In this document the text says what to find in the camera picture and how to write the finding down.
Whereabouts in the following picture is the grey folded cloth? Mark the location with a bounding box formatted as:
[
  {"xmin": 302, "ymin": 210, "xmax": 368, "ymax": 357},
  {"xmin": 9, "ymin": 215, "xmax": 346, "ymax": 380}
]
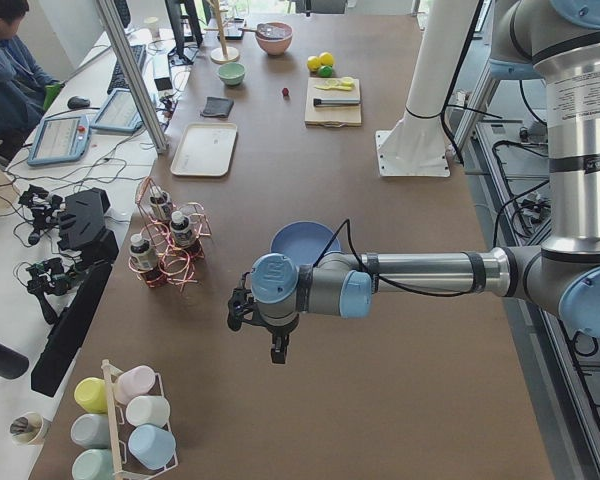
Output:
[{"xmin": 200, "ymin": 96, "xmax": 234, "ymax": 118}]

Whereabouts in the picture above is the pale green cup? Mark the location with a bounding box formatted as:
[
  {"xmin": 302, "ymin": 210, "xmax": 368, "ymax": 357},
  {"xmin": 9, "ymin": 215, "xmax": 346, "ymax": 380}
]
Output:
[{"xmin": 71, "ymin": 449, "xmax": 114, "ymax": 480}]

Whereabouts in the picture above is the yellow cup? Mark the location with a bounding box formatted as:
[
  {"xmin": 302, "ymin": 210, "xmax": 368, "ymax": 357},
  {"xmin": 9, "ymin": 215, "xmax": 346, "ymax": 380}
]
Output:
[{"xmin": 74, "ymin": 377, "xmax": 107, "ymax": 414}]

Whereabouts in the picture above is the teach pendant tablet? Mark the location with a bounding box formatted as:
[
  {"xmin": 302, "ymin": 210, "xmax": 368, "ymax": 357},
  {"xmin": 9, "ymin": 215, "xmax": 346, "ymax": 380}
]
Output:
[
  {"xmin": 27, "ymin": 114, "xmax": 90, "ymax": 166},
  {"xmin": 90, "ymin": 88, "xmax": 143, "ymax": 134}
]

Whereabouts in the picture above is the black bar device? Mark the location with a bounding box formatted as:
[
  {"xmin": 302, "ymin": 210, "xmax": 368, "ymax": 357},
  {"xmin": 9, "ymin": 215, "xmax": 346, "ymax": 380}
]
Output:
[{"xmin": 31, "ymin": 262, "xmax": 112, "ymax": 397}]

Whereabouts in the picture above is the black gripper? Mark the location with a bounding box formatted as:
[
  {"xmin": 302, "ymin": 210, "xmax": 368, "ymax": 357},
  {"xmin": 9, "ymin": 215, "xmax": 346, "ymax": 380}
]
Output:
[{"xmin": 227, "ymin": 272, "xmax": 297, "ymax": 364}]

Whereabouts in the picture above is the black computer mouse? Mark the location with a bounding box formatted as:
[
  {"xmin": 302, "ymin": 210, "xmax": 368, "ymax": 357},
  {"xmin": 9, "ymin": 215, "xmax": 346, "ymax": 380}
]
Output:
[{"xmin": 67, "ymin": 96, "xmax": 91, "ymax": 110}]

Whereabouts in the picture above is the black bracket mount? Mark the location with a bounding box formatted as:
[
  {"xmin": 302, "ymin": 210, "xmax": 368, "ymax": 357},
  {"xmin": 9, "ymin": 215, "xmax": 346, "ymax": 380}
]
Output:
[{"xmin": 58, "ymin": 188, "xmax": 119, "ymax": 265}]

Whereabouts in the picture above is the black bottle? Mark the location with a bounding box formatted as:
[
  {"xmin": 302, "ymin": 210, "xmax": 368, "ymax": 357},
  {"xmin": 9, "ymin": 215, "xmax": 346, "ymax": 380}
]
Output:
[{"xmin": 0, "ymin": 343, "xmax": 29, "ymax": 380}]

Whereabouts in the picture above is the yellow lemon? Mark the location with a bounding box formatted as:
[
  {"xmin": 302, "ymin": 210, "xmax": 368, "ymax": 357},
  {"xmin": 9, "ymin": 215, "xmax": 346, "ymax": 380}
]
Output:
[
  {"xmin": 318, "ymin": 51, "xmax": 335, "ymax": 67},
  {"xmin": 306, "ymin": 56, "xmax": 322, "ymax": 72}
]

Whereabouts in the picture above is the green bowl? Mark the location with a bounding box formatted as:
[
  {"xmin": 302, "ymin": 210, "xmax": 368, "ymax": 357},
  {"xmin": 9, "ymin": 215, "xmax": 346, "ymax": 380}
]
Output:
[{"xmin": 217, "ymin": 62, "xmax": 246, "ymax": 87}]

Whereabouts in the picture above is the wooden stand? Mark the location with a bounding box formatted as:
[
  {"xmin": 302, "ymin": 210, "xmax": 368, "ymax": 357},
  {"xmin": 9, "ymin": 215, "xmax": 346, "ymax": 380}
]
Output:
[{"xmin": 206, "ymin": 0, "xmax": 240, "ymax": 65}]

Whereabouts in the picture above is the cream rectangular tray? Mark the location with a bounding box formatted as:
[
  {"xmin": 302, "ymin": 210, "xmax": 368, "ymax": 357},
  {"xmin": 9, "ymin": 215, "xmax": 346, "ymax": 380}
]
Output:
[{"xmin": 170, "ymin": 122, "xmax": 238, "ymax": 178}]

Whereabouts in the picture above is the blue cup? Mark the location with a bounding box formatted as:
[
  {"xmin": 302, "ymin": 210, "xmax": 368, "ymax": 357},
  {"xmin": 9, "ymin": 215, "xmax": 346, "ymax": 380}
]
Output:
[{"xmin": 128, "ymin": 424, "xmax": 176, "ymax": 470}]

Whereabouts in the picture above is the blue round plate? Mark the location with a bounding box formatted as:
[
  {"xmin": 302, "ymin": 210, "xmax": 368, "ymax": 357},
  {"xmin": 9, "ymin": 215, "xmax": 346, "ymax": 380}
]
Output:
[{"xmin": 270, "ymin": 221, "xmax": 342, "ymax": 268}]

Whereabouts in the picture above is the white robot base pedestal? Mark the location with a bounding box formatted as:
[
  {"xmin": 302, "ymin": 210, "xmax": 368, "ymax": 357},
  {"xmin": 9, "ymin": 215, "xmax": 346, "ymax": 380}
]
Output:
[{"xmin": 376, "ymin": 0, "xmax": 482, "ymax": 177}]

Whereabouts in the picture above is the aluminium frame post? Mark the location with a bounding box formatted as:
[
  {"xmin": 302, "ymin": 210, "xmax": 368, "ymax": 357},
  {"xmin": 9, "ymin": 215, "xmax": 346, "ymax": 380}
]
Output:
[{"xmin": 95, "ymin": 0, "xmax": 168, "ymax": 154}]

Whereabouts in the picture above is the pink bowl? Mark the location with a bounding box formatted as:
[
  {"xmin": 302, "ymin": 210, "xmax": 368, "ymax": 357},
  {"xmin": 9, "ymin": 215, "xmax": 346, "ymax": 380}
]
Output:
[{"xmin": 255, "ymin": 22, "xmax": 293, "ymax": 56}]

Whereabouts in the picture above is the grey cup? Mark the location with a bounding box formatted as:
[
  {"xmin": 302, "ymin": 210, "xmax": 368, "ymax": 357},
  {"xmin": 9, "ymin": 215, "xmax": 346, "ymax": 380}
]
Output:
[{"xmin": 70, "ymin": 413, "xmax": 110, "ymax": 449}]

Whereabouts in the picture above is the black keyboard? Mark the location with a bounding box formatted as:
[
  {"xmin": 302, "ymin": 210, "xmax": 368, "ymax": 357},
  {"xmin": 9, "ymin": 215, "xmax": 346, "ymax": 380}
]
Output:
[{"xmin": 106, "ymin": 44, "xmax": 148, "ymax": 96}]

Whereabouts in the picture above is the white cup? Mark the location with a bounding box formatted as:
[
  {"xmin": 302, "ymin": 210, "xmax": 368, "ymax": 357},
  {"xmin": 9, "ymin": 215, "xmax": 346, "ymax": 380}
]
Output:
[{"xmin": 125, "ymin": 395, "xmax": 171, "ymax": 428}]

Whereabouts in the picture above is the paper cup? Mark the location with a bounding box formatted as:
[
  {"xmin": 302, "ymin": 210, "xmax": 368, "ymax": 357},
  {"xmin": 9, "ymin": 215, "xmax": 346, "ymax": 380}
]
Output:
[{"xmin": 9, "ymin": 412, "xmax": 49, "ymax": 445}]

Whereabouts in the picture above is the steel cylinder black tip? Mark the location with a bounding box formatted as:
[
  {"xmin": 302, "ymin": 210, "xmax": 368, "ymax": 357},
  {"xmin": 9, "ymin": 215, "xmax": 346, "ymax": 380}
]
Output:
[{"xmin": 312, "ymin": 98, "xmax": 361, "ymax": 107}]

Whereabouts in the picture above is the dark bottle white cap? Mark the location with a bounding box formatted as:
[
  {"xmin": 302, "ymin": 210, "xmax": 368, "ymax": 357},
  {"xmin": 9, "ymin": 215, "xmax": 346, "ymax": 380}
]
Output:
[
  {"xmin": 129, "ymin": 233, "xmax": 159, "ymax": 272},
  {"xmin": 170, "ymin": 210, "xmax": 195, "ymax": 248},
  {"xmin": 149, "ymin": 186, "xmax": 173, "ymax": 222}
]

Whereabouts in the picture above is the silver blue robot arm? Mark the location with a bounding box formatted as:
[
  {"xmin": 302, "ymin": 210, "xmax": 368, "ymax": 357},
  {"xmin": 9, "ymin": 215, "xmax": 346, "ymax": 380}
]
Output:
[{"xmin": 227, "ymin": 1, "xmax": 600, "ymax": 363}]

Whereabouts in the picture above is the wooden cutting board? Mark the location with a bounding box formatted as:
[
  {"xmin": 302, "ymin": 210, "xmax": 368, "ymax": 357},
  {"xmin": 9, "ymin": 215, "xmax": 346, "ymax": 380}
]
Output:
[{"xmin": 304, "ymin": 77, "xmax": 362, "ymax": 127}]

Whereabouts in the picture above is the green lime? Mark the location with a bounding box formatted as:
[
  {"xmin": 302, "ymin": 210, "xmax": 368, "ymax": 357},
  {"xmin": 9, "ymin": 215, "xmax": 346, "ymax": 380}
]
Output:
[{"xmin": 317, "ymin": 65, "xmax": 333, "ymax": 78}]

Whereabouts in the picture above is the copper wire bottle rack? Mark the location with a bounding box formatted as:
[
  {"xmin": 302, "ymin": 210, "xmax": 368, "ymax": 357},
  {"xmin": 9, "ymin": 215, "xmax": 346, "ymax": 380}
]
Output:
[{"xmin": 128, "ymin": 177, "xmax": 212, "ymax": 290}]

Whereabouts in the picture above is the pink cup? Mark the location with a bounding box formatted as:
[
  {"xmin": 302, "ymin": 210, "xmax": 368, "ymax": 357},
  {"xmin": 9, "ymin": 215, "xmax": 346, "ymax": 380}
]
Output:
[{"xmin": 114, "ymin": 365, "xmax": 155, "ymax": 405}]

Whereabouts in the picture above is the seated person blue hoodie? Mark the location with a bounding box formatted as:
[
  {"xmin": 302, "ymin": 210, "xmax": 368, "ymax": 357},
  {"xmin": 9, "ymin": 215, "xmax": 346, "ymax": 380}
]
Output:
[{"xmin": 0, "ymin": 1, "xmax": 57, "ymax": 158}]

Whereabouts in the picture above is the yellow plastic knife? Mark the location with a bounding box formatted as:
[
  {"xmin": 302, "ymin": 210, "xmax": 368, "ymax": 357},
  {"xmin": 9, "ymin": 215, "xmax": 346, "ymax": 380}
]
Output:
[{"xmin": 314, "ymin": 77, "xmax": 355, "ymax": 91}]

